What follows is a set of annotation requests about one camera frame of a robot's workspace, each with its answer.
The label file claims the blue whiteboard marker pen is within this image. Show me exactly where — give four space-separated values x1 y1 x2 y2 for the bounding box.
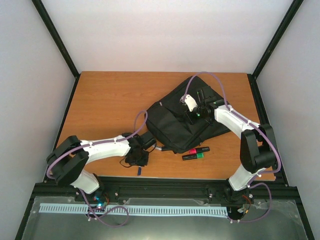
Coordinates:
137 166 142 176

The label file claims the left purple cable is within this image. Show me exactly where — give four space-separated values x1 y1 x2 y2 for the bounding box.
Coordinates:
46 109 130 228

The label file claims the black student backpack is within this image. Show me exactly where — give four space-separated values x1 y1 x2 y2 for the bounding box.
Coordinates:
146 78 230 154

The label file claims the green highlighter marker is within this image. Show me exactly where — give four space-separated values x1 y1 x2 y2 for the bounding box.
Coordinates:
182 153 204 161

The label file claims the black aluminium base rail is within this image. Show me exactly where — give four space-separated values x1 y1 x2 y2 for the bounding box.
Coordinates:
32 174 298 208

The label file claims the pink highlighter marker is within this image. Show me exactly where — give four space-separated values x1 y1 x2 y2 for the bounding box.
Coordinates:
188 146 210 154

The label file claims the purple cable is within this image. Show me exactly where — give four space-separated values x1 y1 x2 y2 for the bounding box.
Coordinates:
46 109 130 228
181 71 283 224

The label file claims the light blue cable duct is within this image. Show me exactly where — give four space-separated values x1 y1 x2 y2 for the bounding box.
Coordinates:
38 203 228 218

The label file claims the left black frame post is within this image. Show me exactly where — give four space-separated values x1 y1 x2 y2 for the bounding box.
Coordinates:
31 0 81 79

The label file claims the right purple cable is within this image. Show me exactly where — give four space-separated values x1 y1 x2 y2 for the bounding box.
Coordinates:
181 71 283 224

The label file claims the green lit circuit board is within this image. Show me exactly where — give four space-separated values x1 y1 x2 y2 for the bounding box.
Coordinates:
94 195 109 209

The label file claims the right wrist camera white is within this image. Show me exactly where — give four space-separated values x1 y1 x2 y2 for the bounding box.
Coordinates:
180 94 198 112

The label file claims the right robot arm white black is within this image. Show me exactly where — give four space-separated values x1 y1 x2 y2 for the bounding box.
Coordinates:
180 86 281 202

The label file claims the right black frame post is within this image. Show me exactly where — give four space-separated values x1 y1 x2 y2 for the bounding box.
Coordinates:
251 0 305 77

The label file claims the black frame post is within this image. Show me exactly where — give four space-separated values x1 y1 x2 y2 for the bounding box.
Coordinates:
31 0 81 79
251 0 305 77

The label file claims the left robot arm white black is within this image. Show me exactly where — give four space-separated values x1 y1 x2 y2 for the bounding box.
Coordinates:
46 131 157 202

